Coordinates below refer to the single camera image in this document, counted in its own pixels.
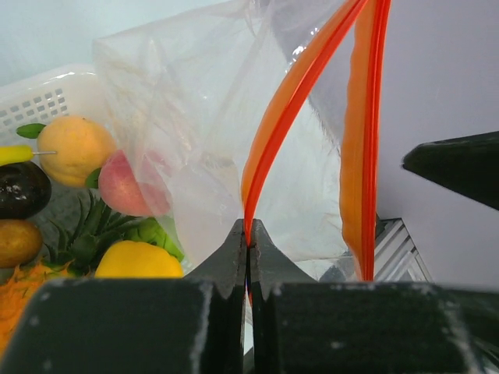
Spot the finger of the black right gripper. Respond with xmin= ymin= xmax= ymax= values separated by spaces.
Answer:
xmin=402 ymin=131 xmax=498 ymax=210

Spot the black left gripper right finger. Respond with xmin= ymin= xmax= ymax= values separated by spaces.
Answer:
xmin=249 ymin=220 xmax=324 ymax=373

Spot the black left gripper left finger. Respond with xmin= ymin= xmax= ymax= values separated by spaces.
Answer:
xmin=186 ymin=219 xmax=246 ymax=373

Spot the yellow toy bell pepper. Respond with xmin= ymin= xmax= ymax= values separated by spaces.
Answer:
xmin=94 ymin=240 xmax=184 ymax=278

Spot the pink toy peach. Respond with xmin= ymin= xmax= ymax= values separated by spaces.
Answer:
xmin=85 ymin=150 xmax=170 ymax=217

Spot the clear zip bag red zipper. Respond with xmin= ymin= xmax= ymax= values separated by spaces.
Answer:
xmin=93 ymin=1 xmax=391 ymax=281

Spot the green toy bell pepper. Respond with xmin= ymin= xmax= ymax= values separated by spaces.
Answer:
xmin=124 ymin=217 xmax=185 ymax=262

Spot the orange toy pineapple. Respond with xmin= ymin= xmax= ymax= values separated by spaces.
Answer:
xmin=1 ymin=192 xmax=140 ymax=351

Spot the orange toy fruit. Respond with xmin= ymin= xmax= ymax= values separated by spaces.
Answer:
xmin=16 ymin=115 xmax=117 ymax=188

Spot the brown toy potato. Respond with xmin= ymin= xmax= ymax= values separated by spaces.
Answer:
xmin=1 ymin=219 xmax=43 ymax=268

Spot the dark purple toy eggplant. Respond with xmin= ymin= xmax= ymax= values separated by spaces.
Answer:
xmin=1 ymin=161 xmax=52 ymax=220

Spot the yellow toy banana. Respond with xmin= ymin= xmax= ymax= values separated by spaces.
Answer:
xmin=0 ymin=145 xmax=34 ymax=166

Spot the white perforated plastic basket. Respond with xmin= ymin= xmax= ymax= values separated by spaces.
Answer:
xmin=0 ymin=63 xmax=196 ymax=277

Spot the aluminium frame post right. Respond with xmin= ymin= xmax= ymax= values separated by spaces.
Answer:
xmin=374 ymin=218 xmax=432 ymax=282

